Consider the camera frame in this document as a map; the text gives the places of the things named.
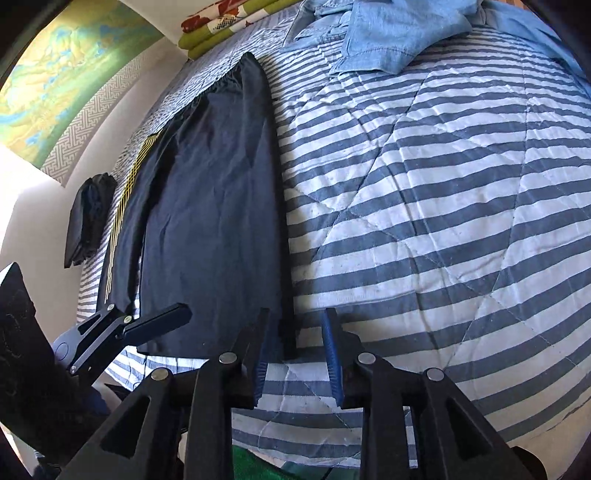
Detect light blue denim shirt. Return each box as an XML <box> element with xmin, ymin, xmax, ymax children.
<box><xmin>283</xmin><ymin>0</ymin><xmax>474</xmax><ymax>75</ymax></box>

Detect green floral folded blanket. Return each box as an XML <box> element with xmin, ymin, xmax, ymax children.
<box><xmin>179</xmin><ymin>0</ymin><xmax>303</xmax><ymax>62</ymax></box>

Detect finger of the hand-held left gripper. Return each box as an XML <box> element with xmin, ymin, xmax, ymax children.
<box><xmin>69</xmin><ymin>302</ymin><xmax>193</xmax><ymax>374</ymax></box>

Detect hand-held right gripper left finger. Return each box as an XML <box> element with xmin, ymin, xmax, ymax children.
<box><xmin>56</xmin><ymin>307</ymin><xmax>273</xmax><ymax>480</ymax></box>

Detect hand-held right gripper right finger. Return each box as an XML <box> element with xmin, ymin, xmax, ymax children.
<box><xmin>321</xmin><ymin>307</ymin><xmax>539</xmax><ymax>480</ymax></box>

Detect green map wall hanging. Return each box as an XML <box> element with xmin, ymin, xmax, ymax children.
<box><xmin>0</xmin><ymin>0</ymin><xmax>168</xmax><ymax>187</ymax></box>

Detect green mat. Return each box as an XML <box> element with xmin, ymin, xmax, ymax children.
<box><xmin>231</xmin><ymin>444</ymin><xmax>298</xmax><ymax>480</ymax></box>

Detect black pants with yellow stripes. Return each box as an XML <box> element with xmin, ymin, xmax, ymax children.
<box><xmin>96</xmin><ymin>52</ymin><xmax>297</xmax><ymax>360</ymax></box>

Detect black bag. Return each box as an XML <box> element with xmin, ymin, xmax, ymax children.
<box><xmin>64</xmin><ymin>172</ymin><xmax>119</xmax><ymax>269</ymax></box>

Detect blue cloth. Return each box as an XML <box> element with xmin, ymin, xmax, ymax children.
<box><xmin>466</xmin><ymin>0</ymin><xmax>589</xmax><ymax>81</ymax></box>

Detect blue white striped quilt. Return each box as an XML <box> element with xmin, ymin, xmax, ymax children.
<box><xmin>76</xmin><ymin>0</ymin><xmax>591</xmax><ymax>480</ymax></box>

